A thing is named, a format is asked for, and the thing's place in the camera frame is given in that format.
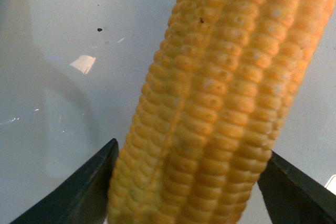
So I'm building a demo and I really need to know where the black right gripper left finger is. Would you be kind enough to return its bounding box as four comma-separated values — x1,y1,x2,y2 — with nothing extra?
12,138,119,224

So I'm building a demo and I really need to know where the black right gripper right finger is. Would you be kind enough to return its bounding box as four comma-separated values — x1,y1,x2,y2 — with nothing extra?
258,152,335,224

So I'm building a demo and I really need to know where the yellow corn cob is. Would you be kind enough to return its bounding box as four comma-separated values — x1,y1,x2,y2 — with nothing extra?
107,0,335,223

